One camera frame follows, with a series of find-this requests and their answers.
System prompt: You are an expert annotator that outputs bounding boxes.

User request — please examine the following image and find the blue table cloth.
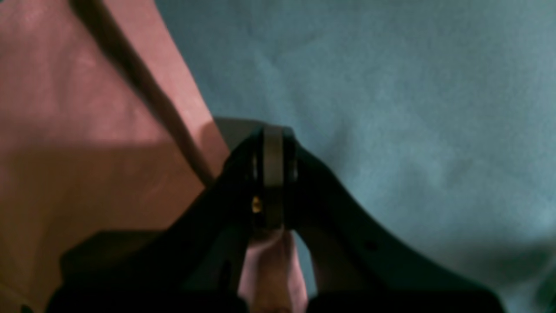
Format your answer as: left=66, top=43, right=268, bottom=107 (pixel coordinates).
left=156, top=0, right=556, bottom=313

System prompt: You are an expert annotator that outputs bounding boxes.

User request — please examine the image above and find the pink T-shirt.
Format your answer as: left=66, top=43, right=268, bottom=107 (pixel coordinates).
left=0, top=0, right=309, bottom=313

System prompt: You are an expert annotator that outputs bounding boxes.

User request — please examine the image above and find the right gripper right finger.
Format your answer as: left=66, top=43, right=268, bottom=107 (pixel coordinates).
left=283, top=129, right=504, bottom=313

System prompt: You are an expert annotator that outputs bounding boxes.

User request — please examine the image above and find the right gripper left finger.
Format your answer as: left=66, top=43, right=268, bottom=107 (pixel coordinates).
left=46, top=129, right=265, bottom=313

